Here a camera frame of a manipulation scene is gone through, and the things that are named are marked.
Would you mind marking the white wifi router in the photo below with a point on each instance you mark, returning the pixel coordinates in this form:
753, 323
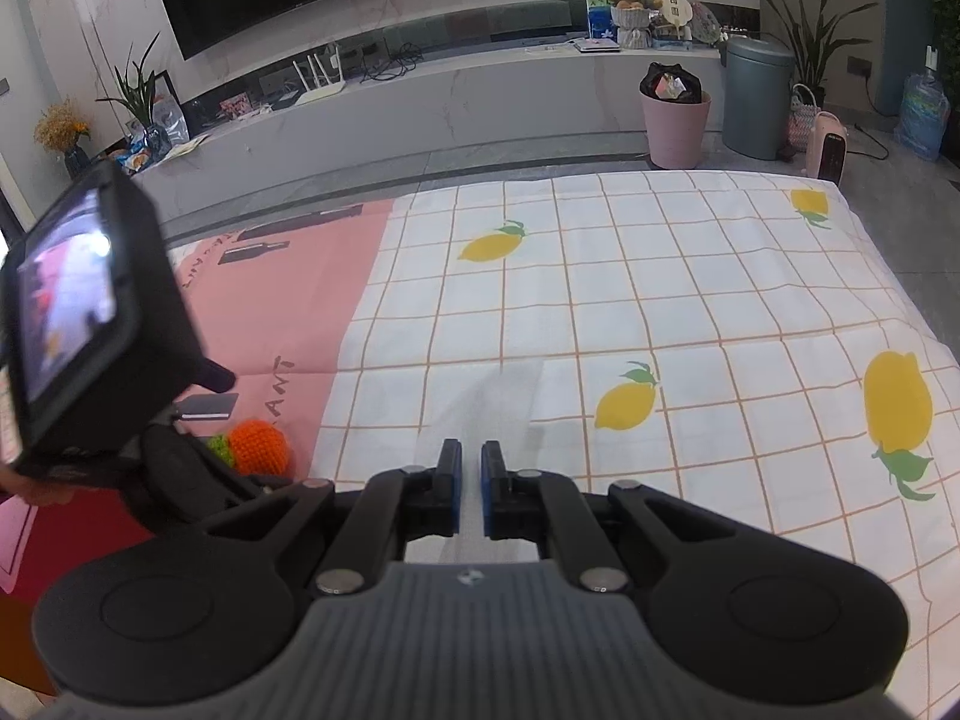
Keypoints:
320, 74

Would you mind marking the marble TV console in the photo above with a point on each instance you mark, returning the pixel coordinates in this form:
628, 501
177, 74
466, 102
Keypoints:
467, 100

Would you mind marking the orange crochet fruit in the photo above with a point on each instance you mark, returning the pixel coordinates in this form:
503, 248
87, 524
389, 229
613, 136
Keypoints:
253, 448

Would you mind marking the orange open storage box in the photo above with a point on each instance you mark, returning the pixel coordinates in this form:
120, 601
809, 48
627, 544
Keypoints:
19, 662

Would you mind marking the dark vase yellow flowers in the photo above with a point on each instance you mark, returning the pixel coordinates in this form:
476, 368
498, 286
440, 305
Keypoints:
61, 130

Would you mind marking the red Wonderlab box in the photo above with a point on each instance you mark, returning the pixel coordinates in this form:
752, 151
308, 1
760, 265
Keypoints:
40, 544

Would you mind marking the blue water jug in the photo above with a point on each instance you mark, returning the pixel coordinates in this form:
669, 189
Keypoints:
924, 110

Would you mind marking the pink space heater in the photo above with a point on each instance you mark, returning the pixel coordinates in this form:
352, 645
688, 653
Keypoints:
818, 134

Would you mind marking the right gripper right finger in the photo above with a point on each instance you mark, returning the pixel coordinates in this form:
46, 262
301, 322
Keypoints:
549, 510

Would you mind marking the teddy bear on console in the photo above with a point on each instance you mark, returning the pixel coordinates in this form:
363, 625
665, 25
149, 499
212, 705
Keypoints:
631, 20

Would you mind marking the pink trash bin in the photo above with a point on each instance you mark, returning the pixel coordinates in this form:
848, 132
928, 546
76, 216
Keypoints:
675, 108

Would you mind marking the green potted plant on console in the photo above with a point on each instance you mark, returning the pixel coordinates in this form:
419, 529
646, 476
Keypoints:
137, 95

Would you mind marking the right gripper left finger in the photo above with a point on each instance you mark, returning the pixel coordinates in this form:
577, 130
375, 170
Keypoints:
372, 528

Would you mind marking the grey metal trash can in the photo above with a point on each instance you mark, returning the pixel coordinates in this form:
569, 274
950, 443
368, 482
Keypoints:
757, 97

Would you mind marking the tall floor plant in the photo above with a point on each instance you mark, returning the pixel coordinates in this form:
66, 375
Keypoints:
813, 38

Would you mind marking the black camera with screen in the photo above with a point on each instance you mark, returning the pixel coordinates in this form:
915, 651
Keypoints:
97, 341

